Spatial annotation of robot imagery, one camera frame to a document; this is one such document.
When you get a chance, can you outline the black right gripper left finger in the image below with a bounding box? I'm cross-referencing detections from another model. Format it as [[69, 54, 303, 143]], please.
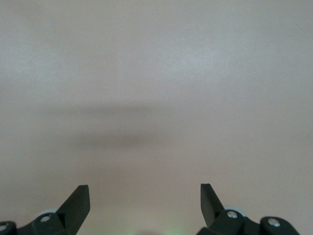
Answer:
[[0, 185, 90, 235]]

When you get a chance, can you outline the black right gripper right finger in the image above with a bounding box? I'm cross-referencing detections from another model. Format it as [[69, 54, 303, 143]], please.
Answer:
[[197, 183, 300, 235]]

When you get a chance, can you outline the brown table mat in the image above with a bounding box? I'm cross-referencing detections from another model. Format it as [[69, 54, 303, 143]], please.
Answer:
[[0, 0, 313, 235]]

